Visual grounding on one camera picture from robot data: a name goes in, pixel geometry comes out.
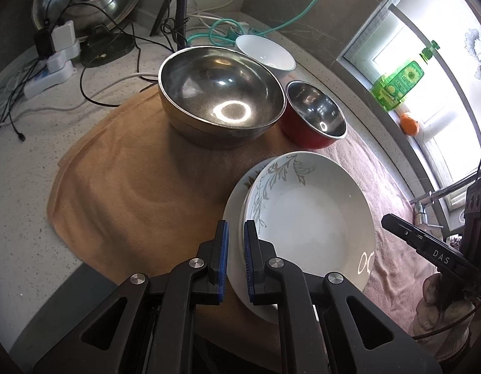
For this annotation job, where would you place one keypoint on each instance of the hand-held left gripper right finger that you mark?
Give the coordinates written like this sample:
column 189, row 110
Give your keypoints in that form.
column 249, row 265

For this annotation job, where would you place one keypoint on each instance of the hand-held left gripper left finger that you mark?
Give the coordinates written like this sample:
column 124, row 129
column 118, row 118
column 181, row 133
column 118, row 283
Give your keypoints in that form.
column 223, row 265

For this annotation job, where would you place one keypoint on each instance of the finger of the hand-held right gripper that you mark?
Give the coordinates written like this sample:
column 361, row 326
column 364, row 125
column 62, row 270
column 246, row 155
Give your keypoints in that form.
column 419, row 241

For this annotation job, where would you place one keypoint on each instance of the shallow pink floral plate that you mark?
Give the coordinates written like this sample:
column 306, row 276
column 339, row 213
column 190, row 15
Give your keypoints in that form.
column 234, row 218

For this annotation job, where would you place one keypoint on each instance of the grey leaf print plate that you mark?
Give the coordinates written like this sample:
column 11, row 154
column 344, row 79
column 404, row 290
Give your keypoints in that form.
column 314, row 222

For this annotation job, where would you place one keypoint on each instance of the red steel-lined bowl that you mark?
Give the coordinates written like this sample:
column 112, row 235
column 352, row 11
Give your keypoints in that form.
column 314, row 109

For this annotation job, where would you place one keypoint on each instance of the large stainless steel bowl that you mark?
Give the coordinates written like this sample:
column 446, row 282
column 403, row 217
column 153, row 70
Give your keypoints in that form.
column 221, row 85

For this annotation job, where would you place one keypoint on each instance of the white ceramic bowl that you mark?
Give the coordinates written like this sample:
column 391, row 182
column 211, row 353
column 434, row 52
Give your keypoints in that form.
column 263, row 48

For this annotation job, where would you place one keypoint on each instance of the person's right hand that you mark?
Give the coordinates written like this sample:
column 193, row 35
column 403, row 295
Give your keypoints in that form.
column 443, row 319

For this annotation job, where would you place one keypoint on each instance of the chrome kitchen faucet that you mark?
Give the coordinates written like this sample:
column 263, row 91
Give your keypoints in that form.
column 421, row 212

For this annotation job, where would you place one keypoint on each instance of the white framed window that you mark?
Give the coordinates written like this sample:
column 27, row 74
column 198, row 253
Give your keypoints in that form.
column 443, row 152

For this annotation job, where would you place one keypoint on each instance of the orange fruit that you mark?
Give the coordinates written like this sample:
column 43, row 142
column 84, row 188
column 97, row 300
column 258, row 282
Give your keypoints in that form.
column 410, row 124

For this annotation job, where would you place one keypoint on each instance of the peach terry towel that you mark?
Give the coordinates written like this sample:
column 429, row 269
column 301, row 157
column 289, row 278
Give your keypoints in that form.
column 127, row 187

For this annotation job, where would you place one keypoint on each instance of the green dish soap bottle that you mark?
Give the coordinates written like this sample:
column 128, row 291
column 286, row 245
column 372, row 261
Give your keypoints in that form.
column 400, row 80

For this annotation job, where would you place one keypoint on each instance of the dark round dish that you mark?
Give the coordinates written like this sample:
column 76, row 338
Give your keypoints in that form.
column 108, row 48

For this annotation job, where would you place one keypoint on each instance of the white power strip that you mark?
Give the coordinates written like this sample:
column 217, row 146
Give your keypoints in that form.
column 49, row 80

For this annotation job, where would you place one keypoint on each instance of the black tripod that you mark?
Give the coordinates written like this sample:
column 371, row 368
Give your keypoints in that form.
column 181, row 11

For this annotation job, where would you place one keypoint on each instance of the white plug adapter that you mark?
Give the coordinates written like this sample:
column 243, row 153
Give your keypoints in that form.
column 61, row 62

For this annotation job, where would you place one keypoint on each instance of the white charger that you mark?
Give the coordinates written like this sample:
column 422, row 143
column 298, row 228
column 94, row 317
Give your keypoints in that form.
column 64, row 35

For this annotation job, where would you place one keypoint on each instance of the black charger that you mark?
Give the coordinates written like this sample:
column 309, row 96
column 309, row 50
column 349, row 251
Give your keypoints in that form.
column 43, row 43

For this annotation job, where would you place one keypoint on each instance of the stainless steel pot lid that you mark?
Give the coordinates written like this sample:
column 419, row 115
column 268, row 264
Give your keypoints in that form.
column 104, row 4

